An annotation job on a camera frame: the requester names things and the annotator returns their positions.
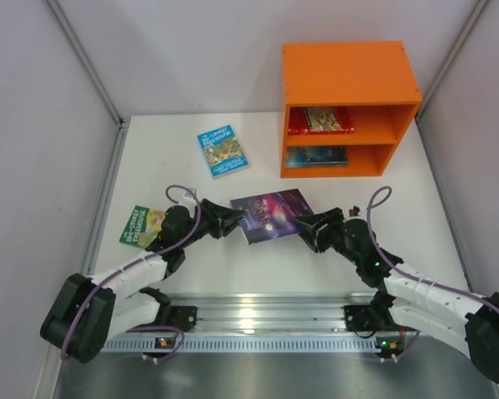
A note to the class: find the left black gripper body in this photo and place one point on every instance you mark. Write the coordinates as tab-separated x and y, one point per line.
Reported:
214	218

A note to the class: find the aluminium mounting rail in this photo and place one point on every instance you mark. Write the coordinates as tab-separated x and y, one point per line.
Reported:
258	316

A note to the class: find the orange wooden shelf cabinet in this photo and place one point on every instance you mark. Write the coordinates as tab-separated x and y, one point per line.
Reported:
374	79

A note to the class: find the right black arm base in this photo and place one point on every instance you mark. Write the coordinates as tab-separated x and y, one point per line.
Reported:
366	318

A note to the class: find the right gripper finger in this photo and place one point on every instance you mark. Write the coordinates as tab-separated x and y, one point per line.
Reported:
318	242
325	223

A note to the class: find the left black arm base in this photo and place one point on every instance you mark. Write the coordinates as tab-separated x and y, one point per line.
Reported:
167	314

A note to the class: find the green treehouse book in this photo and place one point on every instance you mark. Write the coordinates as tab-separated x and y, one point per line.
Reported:
142	227

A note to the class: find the slotted grey cable duct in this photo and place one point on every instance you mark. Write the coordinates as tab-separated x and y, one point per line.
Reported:
191	343

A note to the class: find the teal ocean cover book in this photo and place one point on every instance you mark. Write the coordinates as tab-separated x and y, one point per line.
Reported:
316	156

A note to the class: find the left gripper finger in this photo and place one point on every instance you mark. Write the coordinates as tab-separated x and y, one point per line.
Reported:
220	229
224	216

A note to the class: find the dark purple galaxy book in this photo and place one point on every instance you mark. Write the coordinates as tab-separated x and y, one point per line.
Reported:
272	215

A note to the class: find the red treehouse book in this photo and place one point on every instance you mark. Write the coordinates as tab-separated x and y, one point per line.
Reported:
321	120

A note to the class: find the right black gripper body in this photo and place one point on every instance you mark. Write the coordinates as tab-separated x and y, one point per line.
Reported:
327	229

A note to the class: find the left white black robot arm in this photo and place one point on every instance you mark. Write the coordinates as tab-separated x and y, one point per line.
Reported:
78	290

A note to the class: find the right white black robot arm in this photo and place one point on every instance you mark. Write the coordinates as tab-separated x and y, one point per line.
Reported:
467	322

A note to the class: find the light blue treehouse book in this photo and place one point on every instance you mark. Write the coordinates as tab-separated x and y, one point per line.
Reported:
223	152

